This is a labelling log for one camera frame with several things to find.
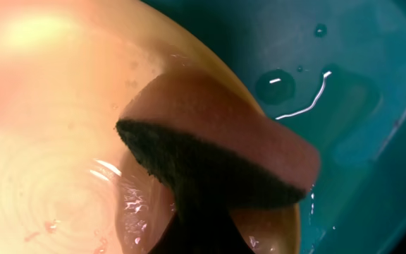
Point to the teal plastic tray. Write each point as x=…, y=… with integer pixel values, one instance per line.
x=334, y=71

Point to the yellow-green plate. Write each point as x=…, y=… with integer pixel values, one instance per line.
x=68, y=69

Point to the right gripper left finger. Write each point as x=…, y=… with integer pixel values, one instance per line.
x=179, y=237

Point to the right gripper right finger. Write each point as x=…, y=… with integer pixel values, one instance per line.
x=221, y=236

